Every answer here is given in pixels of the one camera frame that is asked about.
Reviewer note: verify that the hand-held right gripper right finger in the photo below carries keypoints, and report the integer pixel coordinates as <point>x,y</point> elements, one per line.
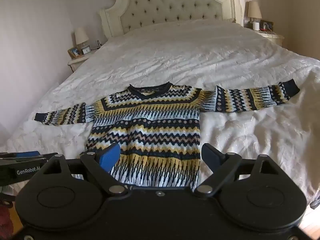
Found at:
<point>212,158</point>

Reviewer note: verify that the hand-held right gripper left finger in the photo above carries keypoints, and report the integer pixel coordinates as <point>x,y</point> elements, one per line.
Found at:
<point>110,158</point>

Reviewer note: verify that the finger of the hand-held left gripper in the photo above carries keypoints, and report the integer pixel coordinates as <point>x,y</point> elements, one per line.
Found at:
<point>25,154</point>

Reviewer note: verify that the patterned knit sweater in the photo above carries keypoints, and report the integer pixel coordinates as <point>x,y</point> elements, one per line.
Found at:
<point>155,130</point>

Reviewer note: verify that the dark red clothing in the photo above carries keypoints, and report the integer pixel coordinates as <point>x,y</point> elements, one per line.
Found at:
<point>5,220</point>

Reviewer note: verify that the cream nightstand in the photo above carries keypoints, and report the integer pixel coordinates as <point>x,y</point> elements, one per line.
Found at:
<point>272,38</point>
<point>77,63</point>

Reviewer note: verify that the white bedspread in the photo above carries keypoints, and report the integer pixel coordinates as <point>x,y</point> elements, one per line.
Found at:
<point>175,55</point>

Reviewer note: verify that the small desk clock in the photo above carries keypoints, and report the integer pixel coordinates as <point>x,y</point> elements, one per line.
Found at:
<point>86,51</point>

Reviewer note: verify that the cream shade table lamp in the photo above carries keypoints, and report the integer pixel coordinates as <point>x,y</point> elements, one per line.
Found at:
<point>81,36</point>
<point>254,10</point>

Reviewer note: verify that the white cylinder speaker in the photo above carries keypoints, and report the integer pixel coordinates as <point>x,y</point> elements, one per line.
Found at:
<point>256,26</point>

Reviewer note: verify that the dark socket plate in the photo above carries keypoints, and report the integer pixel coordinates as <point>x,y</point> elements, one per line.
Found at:
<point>268,25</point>

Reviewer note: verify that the cream tufted headboard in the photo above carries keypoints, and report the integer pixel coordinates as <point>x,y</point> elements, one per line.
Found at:
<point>170,2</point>

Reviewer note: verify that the wooden photo frame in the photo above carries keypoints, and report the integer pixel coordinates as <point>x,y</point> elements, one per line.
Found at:
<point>74,52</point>

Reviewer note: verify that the white wall socket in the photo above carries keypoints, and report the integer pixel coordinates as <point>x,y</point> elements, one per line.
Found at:
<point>99,42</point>

